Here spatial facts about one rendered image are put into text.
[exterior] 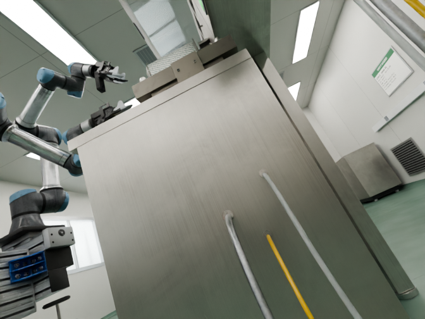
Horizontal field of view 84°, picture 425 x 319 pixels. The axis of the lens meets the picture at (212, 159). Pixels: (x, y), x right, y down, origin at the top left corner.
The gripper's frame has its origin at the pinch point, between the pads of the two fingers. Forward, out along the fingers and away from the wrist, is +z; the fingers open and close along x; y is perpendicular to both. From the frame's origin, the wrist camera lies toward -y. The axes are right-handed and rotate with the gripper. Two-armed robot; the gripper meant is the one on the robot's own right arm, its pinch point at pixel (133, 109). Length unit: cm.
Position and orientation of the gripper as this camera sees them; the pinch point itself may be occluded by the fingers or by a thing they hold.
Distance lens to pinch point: 116.5
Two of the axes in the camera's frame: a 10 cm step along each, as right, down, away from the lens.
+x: 2.1, 2.5, 9.4
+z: 9.0, -4.4, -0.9
